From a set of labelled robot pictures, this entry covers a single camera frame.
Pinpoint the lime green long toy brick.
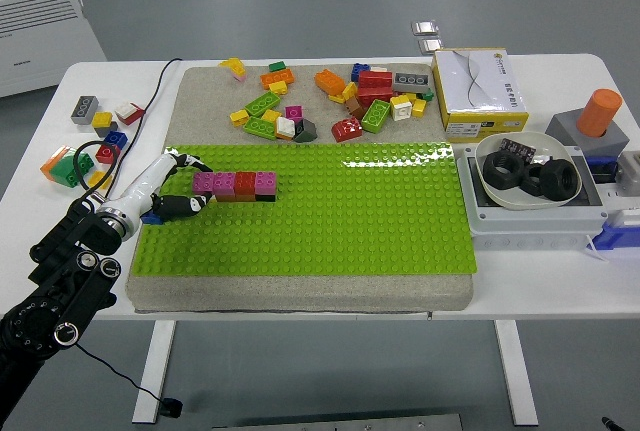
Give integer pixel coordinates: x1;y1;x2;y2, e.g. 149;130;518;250
360;98;392;134
243;91;281;118
242;116;279;141

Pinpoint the white panel heater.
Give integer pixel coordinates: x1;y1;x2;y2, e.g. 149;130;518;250
0;0;109;98

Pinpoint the yellow and white cardboard box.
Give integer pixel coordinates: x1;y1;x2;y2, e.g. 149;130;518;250
430;47;530;140

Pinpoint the red long toy brick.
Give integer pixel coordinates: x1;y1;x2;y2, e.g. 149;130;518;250
357;70;394;91
356;88;394;106

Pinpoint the white and red toy brick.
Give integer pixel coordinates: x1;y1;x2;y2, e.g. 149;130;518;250
114;101;146;126

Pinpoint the white zip tie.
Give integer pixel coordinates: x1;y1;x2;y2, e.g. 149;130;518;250
584;235;612;263

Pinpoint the grey long toy brick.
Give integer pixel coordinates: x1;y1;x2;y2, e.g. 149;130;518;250
392;72;431;94
70;95;100;126

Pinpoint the white table leg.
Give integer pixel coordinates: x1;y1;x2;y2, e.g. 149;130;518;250
492;319;540;426
130;319;177;426

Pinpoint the orange cylinder peg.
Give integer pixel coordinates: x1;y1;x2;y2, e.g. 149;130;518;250
575;88;624;139

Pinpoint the red square toy brick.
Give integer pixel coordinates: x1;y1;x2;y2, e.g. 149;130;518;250
94;143;122;165
233;170;257;197

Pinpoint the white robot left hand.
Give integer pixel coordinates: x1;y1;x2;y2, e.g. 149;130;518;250
102;150;215;222

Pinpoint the orange long toy brick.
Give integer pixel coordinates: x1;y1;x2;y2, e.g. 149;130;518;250
260;69;295;91
314;69;348;95

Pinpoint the green studded baseplate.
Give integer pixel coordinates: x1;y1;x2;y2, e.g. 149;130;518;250
129;141;477;278

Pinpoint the blue plastic part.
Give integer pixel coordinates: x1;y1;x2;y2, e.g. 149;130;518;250
587;155;619;185

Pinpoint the blue and white block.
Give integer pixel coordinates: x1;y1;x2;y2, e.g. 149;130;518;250
587;208;640;252

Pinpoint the large black hex nut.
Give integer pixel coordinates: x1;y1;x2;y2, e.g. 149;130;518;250
538;158;581;200
481;150;526;189
519;163;546;198

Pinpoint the white power strip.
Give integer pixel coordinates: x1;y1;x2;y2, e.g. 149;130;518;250
602;184;640;210

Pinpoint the white and orange toy brick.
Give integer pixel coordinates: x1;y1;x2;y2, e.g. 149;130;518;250
276;116;299;141

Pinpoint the yellow sloped toy brick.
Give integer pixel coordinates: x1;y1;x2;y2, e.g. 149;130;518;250
218;57;247;77

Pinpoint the dark green large toy brick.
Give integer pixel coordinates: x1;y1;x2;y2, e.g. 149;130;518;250
48;148;96;188

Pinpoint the white bowl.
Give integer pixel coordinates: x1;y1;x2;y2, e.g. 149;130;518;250
473;131;584;211

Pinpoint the grey block with hole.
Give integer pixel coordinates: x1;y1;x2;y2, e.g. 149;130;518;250
544;108;631;160

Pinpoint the red curved toy brick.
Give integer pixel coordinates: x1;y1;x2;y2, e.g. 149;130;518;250
331;118;363;144

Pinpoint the dark circuit board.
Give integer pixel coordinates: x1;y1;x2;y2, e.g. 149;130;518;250
499;137;537;160

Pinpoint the black power cable with plug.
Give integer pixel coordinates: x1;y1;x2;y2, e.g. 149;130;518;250
74;57;184;418

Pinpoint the grey-brown foam mat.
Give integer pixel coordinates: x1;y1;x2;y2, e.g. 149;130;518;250
124;63;475;313

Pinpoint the grey socket block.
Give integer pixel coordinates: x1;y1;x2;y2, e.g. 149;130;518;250
615;150;640;197

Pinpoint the dark grey sloped toy brick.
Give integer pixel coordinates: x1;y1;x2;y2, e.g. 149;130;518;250
292;118;319;144

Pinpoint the grey white junction box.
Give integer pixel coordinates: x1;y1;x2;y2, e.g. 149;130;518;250
457;143;610;251

